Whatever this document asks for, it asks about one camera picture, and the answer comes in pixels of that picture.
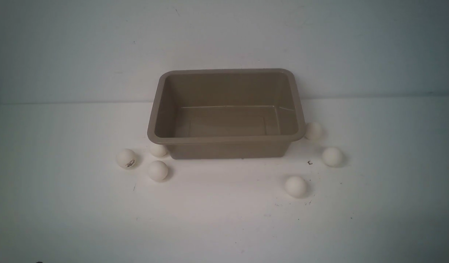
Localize tan plastic bin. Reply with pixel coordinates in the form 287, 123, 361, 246
147, 68, 306, 160

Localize white ball beside bin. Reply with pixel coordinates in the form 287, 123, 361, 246
149, 143, 168, 158

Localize white ball with logo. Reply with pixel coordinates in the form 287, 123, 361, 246
116, 148, 137, 169

